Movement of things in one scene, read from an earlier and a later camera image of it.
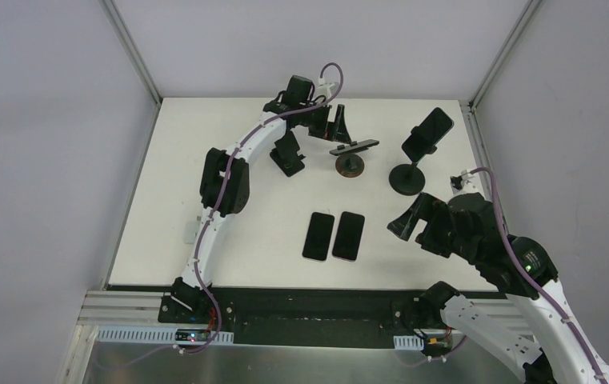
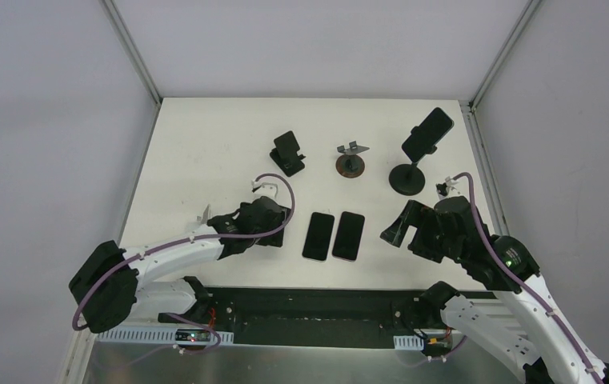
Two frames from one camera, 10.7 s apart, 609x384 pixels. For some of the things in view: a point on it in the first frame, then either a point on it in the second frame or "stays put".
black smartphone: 318,236 stays put
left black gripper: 323,125 → 274,226
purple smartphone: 348,236 stays put
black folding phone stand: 286,156 stays put
